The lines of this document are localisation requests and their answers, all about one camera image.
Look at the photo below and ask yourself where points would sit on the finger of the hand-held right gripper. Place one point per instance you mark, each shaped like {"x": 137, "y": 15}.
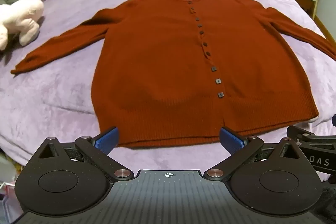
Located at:
{"x": 304, "y": 134}

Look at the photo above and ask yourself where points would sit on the pale pink plush toy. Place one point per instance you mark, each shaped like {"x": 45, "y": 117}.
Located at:
{"x": 23, "y": 16}

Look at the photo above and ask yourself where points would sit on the pink white box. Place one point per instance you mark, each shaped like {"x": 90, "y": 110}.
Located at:
{"x": 8, "y": 195}

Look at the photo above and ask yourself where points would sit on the red buttoned cardigan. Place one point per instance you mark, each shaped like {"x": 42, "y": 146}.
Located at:
{"x": 157, "y": 56}

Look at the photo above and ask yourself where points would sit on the purple bed sheet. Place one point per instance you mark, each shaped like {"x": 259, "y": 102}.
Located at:
{"x": 65, "y": 98}

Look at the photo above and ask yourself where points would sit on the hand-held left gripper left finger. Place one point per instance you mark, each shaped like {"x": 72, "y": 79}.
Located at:
{"x": 107, "y": 138}

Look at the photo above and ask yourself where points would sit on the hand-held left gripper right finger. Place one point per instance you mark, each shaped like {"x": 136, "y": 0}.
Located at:
{"x": 231, "y": 141}

